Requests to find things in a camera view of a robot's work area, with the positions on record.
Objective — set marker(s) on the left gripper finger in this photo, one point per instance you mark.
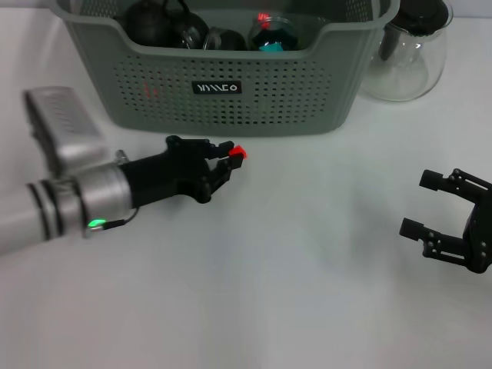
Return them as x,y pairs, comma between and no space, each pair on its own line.
230,165
221,148

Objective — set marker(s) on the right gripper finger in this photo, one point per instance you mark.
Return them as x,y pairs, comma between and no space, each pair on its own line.
411,228
432,180

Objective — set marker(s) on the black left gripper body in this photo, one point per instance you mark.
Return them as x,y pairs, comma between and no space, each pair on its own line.
165,177

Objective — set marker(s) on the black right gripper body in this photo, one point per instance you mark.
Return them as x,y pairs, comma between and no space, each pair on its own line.
480,234

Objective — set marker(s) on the small red toy brick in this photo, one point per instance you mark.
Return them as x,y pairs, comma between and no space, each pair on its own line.
239,151
263,17

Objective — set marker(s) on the glass teacup with black holder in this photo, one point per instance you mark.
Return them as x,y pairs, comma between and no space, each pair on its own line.
273,36
192,28
230,40

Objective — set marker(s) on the teal square toy plate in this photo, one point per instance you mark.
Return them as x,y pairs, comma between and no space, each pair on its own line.
270,48

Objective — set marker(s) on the grey-green perforated storage bin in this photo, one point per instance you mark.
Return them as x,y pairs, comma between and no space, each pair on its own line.
269,107

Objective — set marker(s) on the glass carafe with black lid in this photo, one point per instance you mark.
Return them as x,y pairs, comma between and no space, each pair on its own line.
407,77

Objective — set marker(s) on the dark clay teapot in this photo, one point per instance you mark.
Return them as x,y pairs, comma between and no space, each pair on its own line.
148,23

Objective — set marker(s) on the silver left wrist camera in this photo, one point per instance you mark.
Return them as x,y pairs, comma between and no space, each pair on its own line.
65,123

